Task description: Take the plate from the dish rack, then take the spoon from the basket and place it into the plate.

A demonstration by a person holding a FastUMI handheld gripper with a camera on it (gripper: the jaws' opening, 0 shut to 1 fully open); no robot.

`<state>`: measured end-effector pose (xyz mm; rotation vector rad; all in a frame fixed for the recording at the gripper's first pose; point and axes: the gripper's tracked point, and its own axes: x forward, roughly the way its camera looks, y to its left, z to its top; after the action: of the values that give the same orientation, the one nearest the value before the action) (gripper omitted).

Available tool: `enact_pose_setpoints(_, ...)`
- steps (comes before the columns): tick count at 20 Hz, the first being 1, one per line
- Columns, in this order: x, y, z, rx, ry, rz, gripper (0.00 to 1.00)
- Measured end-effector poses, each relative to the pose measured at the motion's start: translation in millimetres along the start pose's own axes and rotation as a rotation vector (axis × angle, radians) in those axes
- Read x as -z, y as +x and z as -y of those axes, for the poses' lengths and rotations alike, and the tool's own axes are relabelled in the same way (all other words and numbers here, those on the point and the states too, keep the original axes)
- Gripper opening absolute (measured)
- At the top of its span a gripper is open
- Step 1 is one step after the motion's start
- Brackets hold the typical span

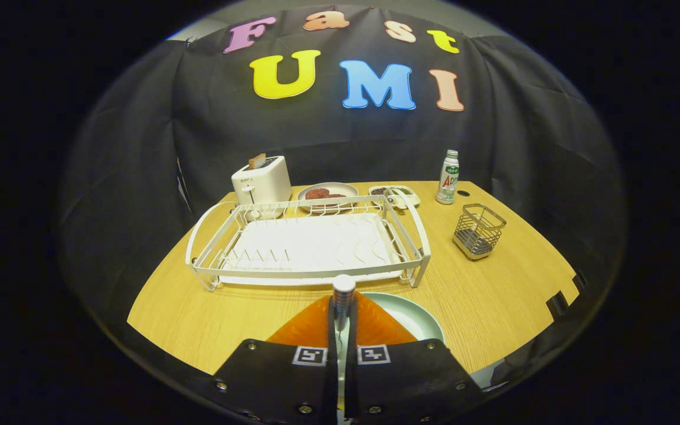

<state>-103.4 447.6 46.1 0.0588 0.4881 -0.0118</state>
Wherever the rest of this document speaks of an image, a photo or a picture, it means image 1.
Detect white wire dish rack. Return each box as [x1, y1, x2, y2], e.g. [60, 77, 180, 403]
[185, 195, 432, 292]

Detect white drip tray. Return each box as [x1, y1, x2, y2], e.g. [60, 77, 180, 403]
[219, 212, 411, 287]

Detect metal spoon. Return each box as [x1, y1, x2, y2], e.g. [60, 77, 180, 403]
[331, 274, 357, 423]

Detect white green drink bottle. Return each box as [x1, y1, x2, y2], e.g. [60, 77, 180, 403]
[436, 149, 460, 205]

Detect beige plate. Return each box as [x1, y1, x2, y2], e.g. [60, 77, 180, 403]
[297, 182, 359, 214]

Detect metal wire basket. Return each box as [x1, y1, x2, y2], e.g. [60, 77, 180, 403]
[452, 204, 507, 261]

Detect white toaster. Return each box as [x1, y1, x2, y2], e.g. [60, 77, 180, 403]
[231, 155, 292, 208]

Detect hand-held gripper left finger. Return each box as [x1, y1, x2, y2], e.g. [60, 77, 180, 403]
[213, 295, 339, 425]

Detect white divided condiment tray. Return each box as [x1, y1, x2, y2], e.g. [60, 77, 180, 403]
[368, 185, 421, 210]

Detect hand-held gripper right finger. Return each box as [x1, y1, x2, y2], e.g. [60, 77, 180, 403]
[345, 293, 485, 425]

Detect black backdrop cloth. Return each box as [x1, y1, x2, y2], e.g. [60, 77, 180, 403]
[57, 5, 627, 384]

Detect brown meat patties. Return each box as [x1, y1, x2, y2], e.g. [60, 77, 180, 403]
[305, 188, 348, 202]

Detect pale green plate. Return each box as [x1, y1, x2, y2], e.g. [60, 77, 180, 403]
[361, 292, 446, 345]

